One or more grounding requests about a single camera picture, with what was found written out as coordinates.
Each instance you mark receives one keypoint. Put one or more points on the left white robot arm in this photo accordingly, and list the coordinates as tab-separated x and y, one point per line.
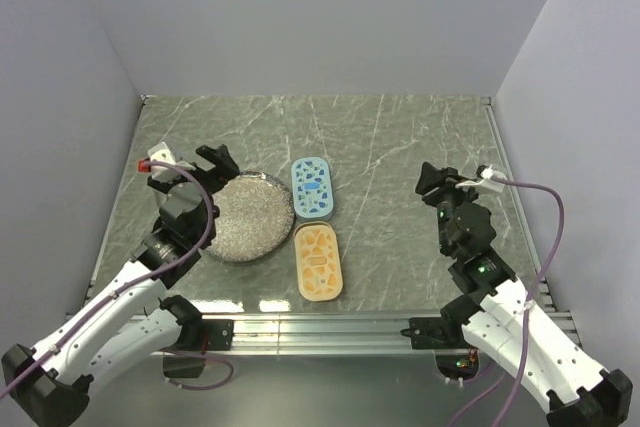
134	315

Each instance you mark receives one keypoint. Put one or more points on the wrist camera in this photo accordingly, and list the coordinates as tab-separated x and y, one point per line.
158	157
490	179

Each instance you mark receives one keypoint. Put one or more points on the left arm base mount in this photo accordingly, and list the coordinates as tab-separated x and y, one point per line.
197	340

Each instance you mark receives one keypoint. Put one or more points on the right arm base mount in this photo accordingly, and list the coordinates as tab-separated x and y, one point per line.
455	358

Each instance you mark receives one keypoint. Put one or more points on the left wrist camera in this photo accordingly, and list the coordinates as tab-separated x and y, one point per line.
158	157

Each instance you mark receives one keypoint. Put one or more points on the speckled round plate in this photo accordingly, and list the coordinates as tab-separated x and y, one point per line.
256	216

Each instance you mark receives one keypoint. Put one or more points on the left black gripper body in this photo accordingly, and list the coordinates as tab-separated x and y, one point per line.
206	177

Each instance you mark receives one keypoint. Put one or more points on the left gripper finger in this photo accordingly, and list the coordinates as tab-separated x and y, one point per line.
217	156
225	169

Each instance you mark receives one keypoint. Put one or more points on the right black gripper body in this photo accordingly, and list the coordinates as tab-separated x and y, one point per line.
450	193

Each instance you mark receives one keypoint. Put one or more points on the beige patterned lid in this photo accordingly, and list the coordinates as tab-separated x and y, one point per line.
316	251

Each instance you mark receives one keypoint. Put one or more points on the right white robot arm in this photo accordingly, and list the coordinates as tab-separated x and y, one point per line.
497	314

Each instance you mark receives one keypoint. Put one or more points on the blue lunch box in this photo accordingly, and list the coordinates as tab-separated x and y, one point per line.
321	211

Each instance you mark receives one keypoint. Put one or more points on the aluminium frame rail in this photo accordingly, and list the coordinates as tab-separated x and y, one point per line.
271	334

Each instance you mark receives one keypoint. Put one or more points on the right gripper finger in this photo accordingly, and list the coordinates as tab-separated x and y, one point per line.
453	176
430	178

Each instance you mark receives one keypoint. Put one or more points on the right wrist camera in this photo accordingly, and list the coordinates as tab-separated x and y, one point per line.
490	179

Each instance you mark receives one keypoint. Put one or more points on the beige lunch box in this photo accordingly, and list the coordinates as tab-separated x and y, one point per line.
321	289

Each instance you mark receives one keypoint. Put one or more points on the blue patterned lid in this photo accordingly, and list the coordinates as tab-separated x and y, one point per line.
311	181

